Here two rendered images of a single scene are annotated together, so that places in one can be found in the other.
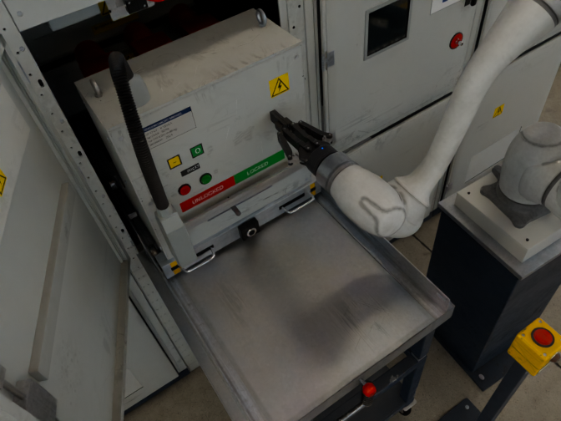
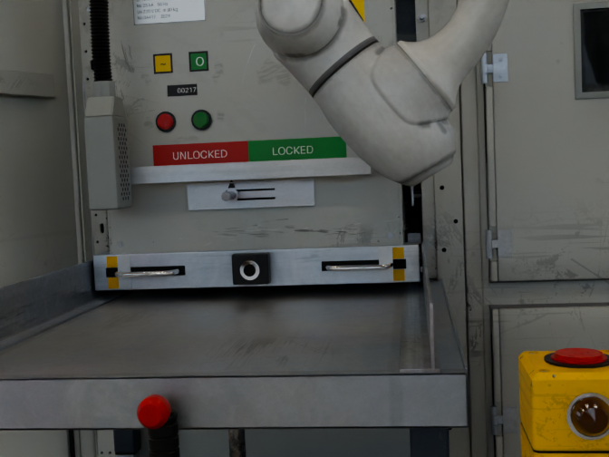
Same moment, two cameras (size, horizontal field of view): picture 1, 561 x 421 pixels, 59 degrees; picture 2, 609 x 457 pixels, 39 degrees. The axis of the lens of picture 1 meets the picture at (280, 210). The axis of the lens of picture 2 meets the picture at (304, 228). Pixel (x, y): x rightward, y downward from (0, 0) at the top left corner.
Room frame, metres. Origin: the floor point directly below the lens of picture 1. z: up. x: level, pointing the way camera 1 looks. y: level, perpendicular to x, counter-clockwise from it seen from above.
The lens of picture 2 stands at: (-0.18, -0.75, 1.05)
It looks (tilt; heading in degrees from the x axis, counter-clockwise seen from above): 4 degrees down; 34
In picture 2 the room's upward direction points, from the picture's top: 2 degrees counter-clockwise
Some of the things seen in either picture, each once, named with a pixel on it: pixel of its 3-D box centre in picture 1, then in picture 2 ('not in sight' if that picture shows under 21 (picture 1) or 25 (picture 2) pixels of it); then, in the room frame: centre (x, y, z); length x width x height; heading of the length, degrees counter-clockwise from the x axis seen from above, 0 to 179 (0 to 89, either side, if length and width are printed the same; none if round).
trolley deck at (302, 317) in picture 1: (284, 283); (231, 335); (0.75, 0.02, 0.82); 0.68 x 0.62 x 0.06; 27
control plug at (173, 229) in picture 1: (174, 234); (109, 153); (0.77, 0.26, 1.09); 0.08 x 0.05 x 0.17; 27
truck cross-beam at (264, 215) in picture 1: (243, 221); (255, 267); (0.94, 0.12, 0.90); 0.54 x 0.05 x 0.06; 117
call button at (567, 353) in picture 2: (542, 337); (578, 363); (0.45, -0.56, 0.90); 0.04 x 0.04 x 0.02
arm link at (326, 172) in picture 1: (337, 173); not in sight; (0.76, -0.14, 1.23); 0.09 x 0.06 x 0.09; 117
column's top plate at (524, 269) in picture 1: (518, 214); not in sight; (0.93, -0.75, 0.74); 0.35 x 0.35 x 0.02; 24
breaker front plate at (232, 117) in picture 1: (230, 163); (246, 111); (0.93, 0.11, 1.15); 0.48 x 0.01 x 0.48; 117
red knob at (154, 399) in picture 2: (366, 387); (156, 409); (0.43, -0.14, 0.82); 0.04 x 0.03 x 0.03; 27
